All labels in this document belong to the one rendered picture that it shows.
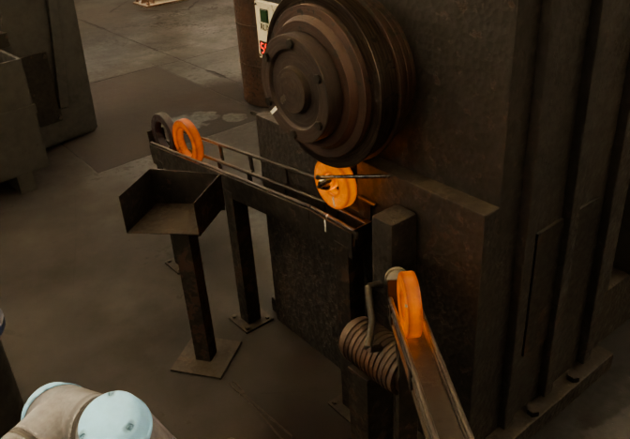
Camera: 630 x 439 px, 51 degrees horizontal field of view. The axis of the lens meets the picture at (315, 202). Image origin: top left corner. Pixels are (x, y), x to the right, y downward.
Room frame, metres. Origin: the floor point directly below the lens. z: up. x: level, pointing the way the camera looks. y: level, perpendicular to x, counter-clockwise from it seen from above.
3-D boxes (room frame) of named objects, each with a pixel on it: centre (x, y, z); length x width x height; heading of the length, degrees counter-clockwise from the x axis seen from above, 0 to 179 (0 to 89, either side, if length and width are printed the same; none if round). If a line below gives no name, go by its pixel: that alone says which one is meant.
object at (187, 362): (1.92, 0.46, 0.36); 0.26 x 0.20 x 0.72; 72
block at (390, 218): (1.51, -0.21, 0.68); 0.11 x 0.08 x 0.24; 127
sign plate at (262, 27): (2.02, 0.06, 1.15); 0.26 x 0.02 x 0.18; 37
